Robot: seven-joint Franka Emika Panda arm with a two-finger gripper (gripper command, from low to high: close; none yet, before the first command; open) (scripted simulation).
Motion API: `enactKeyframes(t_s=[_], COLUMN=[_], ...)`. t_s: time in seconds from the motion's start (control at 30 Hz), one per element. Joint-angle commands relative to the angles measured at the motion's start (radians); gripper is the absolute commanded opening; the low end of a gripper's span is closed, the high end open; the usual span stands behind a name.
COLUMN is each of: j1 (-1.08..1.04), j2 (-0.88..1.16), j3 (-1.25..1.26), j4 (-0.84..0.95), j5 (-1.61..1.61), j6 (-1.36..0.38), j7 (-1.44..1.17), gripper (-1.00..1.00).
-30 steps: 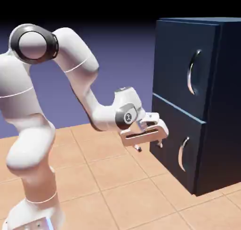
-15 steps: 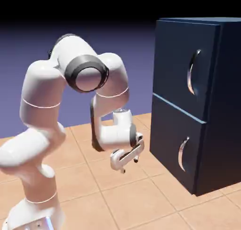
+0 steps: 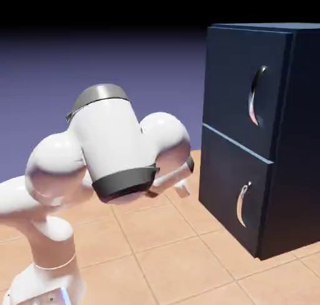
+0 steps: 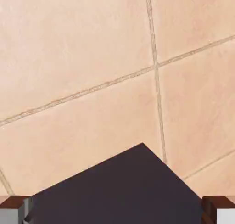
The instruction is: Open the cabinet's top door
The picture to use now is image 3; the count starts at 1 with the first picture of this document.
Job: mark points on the dark blue cabinet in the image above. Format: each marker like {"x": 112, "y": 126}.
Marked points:
{"x": 297, "y": 140}

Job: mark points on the dark blue larger cabinet door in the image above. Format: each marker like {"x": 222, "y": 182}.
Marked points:
{"x": 230, "y": 85}

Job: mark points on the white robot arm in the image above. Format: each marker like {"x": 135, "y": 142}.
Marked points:
{"x": 110, "y": 140}

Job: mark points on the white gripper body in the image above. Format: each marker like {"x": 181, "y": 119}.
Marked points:
{"x": 175, "y": 175}

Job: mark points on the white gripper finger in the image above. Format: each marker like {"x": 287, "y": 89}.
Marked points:
{"x": 183, "y": 190}

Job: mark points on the dark blue smaller cabinet door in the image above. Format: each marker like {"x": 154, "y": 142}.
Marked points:
{"x": 225, "y": 190}

